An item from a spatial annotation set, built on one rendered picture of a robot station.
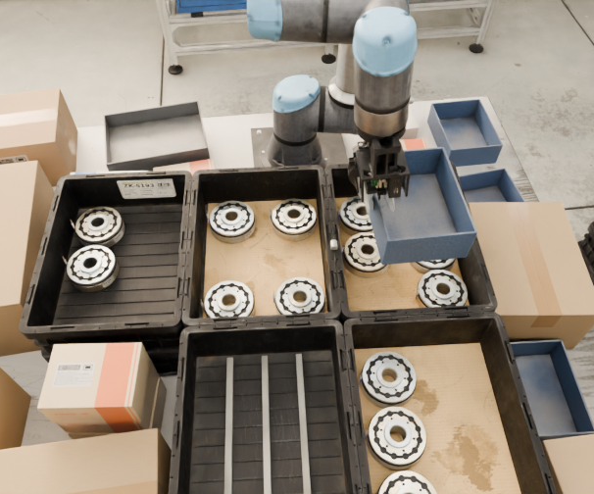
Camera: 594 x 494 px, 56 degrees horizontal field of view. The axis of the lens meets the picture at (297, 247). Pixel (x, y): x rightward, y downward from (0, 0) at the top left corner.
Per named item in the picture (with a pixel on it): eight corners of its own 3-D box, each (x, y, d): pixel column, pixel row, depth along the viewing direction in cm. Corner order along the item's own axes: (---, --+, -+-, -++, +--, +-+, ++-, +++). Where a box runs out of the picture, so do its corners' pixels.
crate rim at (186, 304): (194, 176, 128) (192, 169, 126) (323, 172, 129) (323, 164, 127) (182, 331, 104) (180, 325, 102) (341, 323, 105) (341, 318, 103)
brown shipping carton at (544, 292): (452, 242, 142) (468, 202, 129) (537, 242, 142) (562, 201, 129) (474, 350, 125) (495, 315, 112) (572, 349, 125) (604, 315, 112)
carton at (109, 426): (65, 431, 106) (51, 419, 100) (80, 372, 113) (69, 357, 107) (148, 433, 106) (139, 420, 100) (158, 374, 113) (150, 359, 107)
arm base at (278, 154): (264, 140, 158) (263, 112, 150) (317, 136, 159) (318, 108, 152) (270, 176, 148) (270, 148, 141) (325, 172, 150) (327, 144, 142)
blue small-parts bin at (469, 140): (426, 121, 170) (430, 103, 164) (473, 117, 171) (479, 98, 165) (445, 168, 158) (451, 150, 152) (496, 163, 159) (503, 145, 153)
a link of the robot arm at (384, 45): (417, -2, 68) (421, 40, 63) (410, 73, 77) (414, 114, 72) (352, 1, 69) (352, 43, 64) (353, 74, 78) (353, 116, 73)
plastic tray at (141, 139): (111, 177, 149) (105, 164, 145) (108, 127, 160) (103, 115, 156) (210, 161, 153) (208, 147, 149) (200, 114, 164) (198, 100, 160)
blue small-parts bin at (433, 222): (359, 179, 106) (364, 152, 100) (435, 172, 107) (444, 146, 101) (381, 265, 94) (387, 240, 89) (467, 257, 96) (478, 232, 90)
